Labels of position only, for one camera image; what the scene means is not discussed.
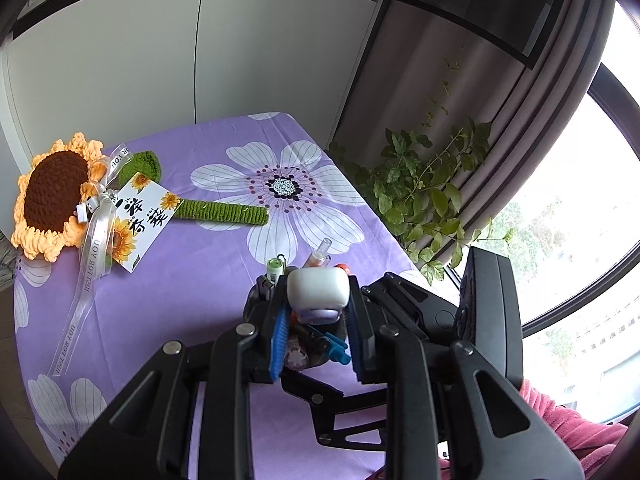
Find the grey clay pen holder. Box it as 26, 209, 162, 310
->
242, 275, 351, 372

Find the white sunflower print card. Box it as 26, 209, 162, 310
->
107, 172, 182, 274

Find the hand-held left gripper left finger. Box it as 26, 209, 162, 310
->
57, 280, 292, 480

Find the red pen with clear cap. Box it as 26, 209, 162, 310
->
282, 345, 311, 372

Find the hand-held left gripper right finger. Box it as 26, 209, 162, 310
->
344, 280, 586, 480

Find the black window frame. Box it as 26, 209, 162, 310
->
520, 62, 640, 337

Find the green leafy plant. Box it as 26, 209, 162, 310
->
327, 57, 516, 286

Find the person's right forearm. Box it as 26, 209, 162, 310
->
437, 379, 632, 480

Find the mauve curtain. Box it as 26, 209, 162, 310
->
330, 0, 617, 282

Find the crochet sunflower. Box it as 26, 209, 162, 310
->
11, 132, 270, 264

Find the blue pen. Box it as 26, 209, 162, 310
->
306, 324, 349, 366

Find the purple floral tablecloth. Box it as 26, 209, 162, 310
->
12, 111, 451, 480

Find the white satin ribbon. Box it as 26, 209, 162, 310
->
50, 144, 134, 377

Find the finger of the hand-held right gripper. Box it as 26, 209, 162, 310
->
361, 272, 459, 354
280, 372, 390, 449

